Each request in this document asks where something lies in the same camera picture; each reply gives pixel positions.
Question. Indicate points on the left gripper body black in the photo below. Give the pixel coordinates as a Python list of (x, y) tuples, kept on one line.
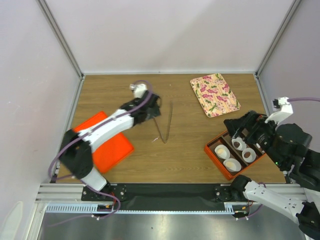
[(152, 112)]

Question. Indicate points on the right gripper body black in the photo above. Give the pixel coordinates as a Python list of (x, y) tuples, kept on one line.
[(260, 132)]

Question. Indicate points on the dark round chocolate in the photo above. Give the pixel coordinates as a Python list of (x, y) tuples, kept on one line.
[(236, 144)]

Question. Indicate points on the tan round chocolate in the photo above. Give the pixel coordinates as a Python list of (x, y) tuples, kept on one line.
[(220, 151)]

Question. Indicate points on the brown oval chocolate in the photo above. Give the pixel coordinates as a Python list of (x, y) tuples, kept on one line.
[(247, 155)]

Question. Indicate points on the cream oval chocolate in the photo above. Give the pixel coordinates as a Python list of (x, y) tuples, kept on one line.
[(230, 164)]

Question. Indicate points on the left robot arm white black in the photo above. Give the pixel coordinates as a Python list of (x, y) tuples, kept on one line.
[(77, 148)]

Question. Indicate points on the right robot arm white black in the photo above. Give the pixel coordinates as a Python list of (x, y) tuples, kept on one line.
[(287, 145)]

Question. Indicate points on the white paper cup middle left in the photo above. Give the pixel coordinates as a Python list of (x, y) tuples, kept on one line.
[(240, 140)]

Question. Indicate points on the white paper cup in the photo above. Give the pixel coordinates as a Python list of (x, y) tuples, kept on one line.
[(240, 140), (236, 162), (252, 157), (226, 155)]

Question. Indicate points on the white paper cup middle right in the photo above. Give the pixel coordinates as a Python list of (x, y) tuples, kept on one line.
[(252, 157)]

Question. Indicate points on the white paper cup near left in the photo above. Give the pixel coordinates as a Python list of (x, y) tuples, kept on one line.
[(226, 155)]

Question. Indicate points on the orange compartment box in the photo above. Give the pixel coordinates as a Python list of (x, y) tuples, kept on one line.
[(232, 156)]

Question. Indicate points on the floral tray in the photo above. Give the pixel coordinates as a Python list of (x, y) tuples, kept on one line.
[(214, 95)]

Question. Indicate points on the white paper cup near right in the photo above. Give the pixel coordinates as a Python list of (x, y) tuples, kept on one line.
[(236, 162)]

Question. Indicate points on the orange box lid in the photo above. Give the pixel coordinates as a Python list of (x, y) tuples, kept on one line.
[(112, 152)]

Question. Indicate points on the white round object corner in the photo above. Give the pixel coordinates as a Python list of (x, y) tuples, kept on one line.
[(12, 222)]

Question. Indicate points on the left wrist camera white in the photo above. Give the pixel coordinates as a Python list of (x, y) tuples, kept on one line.
[(138, 90)]

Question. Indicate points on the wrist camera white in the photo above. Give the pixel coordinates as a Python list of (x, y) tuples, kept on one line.
[(138, 90), (282, 110)]

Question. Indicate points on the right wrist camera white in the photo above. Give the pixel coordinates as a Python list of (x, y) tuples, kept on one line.
[(282, 110)]

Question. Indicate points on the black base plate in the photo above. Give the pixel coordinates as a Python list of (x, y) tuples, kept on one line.
[(189, 197)]

